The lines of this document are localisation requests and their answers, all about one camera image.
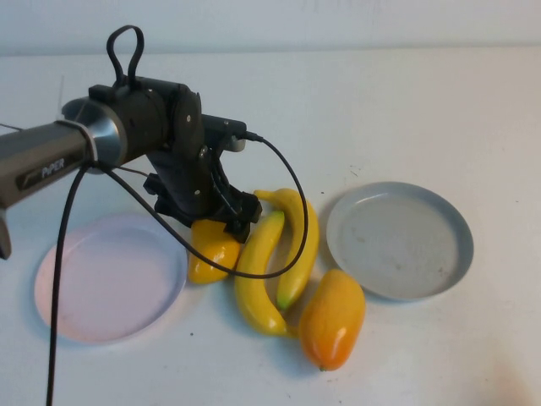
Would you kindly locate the yellow plastic mango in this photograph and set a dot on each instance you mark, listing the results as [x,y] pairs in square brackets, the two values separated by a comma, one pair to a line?
[207,268]

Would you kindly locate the orange-tinted plastic mango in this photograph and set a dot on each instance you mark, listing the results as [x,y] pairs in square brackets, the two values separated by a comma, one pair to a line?
[331,321]

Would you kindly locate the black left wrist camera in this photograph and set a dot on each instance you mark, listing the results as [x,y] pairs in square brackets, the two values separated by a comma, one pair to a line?
[224,127]

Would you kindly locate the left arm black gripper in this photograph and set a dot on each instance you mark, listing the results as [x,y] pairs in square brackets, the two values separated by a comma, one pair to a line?
[186,186]

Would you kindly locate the yellow plastic banana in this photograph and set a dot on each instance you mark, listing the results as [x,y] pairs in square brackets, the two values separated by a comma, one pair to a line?
[308,237]
[253,296]

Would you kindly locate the pale pink round plate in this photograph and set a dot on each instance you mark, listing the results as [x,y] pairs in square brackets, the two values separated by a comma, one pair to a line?
[118,287]

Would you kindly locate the white zip tie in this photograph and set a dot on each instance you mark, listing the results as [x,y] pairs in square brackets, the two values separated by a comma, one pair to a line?
[94,148]

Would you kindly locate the grey-blue round plate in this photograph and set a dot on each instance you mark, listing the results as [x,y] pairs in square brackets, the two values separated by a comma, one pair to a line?
[397,245]

